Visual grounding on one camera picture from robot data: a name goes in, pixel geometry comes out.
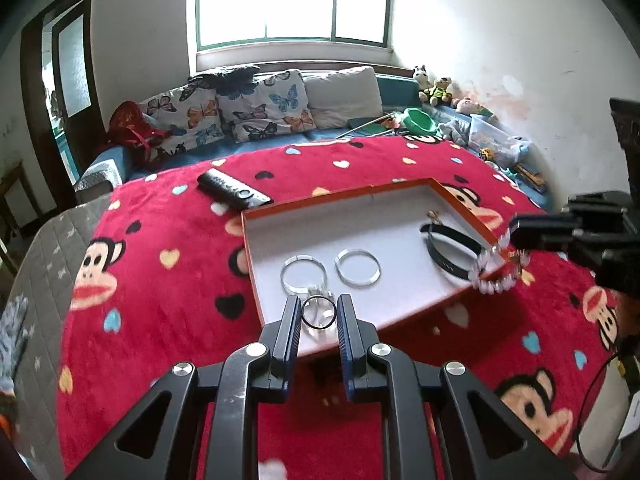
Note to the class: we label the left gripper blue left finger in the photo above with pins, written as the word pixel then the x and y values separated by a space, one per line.
pixel 282 340

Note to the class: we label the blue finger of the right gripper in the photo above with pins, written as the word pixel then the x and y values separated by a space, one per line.
pixel 540 242
pixel 539 225

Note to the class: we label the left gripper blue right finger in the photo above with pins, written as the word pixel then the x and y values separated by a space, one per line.
pixel 362 382

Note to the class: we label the large silver hoop bangle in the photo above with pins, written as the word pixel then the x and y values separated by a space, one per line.
pixel 357 268

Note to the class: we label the black watch band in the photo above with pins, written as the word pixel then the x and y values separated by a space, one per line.
pixel 453 251

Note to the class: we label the silver wire rings cluster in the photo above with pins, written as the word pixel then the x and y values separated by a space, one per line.
pixel 319 313

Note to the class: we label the orange shallow box tray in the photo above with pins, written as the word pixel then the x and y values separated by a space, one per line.
pixel 366 243

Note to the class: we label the clear plastic storage box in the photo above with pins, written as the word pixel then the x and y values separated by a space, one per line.
pixel 504 149

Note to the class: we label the black remote control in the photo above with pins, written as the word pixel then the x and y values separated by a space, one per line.
pixel 236 193

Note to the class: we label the green plastic bowl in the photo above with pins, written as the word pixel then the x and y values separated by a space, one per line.
pixel 417 122

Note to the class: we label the plush toys group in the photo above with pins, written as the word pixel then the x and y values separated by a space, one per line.
pixel 437 93

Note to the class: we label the right butterfly print pillow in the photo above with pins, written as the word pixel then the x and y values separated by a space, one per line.
pixel 266 107

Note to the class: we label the butterfly print pillow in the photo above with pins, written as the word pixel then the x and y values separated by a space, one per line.
pixel 266 107
pixel 190 115

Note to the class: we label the left butterfly print pillow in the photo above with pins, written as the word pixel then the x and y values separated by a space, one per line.
pixel 190 115

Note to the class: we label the plain white pillow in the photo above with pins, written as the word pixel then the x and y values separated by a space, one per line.
pixel 335 98

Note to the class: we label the red bag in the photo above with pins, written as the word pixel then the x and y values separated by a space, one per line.
pixel 129 128

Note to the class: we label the dark wooden door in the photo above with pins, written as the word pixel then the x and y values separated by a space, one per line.
pixel 59 94

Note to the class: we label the window with green frame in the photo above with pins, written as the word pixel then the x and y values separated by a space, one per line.
pixel 227 23

